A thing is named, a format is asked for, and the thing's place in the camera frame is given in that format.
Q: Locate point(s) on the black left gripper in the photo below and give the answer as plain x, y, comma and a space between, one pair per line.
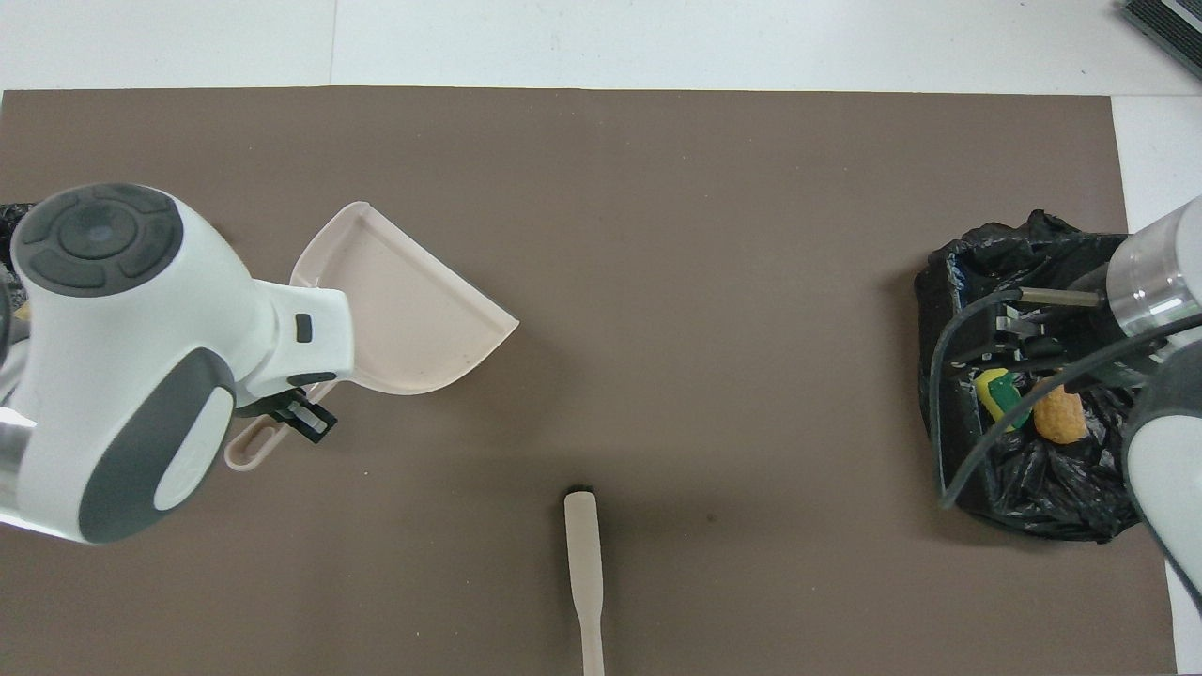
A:
282, 404

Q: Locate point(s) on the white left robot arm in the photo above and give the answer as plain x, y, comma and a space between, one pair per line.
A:
141, 357

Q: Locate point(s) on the orange-brown sponge lump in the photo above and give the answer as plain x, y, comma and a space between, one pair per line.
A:
1061, 418

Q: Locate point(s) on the brown table mat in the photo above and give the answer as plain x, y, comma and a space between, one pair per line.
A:
657, 235

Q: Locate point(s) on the green and yellow sponge piece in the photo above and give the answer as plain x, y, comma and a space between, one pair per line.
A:
997, 390

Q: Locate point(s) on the crumpled black trash bag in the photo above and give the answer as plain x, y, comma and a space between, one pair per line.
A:
14, 214
1052, 488

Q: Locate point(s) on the beige brush with black bristles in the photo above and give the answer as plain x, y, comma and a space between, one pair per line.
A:
582, 554

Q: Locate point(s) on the beige plastic dustpan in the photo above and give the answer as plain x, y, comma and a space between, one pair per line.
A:
404, 319

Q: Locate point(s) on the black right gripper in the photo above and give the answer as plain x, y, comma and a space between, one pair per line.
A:
1052, 298

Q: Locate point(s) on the dark ridged block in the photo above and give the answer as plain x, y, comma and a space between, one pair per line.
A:
1174, 23

